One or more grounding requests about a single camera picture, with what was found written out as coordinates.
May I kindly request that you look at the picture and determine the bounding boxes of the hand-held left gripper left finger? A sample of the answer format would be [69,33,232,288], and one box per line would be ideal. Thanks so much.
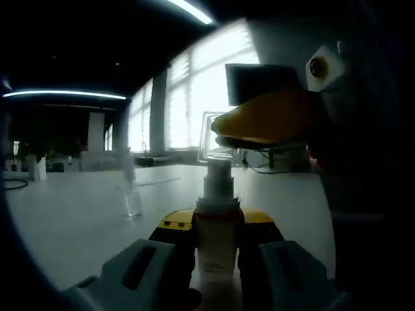
[60,209,198,311]

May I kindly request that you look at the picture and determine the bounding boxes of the wall-mounted dark screen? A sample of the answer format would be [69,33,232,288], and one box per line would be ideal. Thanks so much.
[225,63,302,107]

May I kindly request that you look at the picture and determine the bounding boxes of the slim clear bottle cover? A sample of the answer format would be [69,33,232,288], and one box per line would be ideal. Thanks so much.
[122,151,137,189]

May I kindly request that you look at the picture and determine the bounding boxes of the looped black cable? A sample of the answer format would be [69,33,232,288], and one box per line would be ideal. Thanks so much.
[2,178,30,191]

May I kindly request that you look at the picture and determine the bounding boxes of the dark cable bundle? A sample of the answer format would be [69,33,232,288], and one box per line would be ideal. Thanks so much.
[243,149,314,175]

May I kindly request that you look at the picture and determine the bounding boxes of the beige pump bottle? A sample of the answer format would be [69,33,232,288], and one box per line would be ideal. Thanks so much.
[194,161,243,311]

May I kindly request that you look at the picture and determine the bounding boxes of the person's left hand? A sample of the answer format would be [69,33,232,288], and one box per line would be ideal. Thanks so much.
[187,286,204,311]

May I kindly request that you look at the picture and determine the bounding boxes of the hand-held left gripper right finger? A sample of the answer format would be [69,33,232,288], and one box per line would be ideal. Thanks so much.
[238,210,337,311]

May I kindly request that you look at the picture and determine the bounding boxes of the person's right hand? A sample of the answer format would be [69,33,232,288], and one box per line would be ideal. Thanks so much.
[307,144,333,178]

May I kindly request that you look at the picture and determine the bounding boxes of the long ceiling light strip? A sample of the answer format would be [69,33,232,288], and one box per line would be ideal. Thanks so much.
[167,0,215,25]
[2,89,128,100]

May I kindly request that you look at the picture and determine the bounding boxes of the wide clear bottle cover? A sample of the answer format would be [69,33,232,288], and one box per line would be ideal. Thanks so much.
[196,111,246,168]

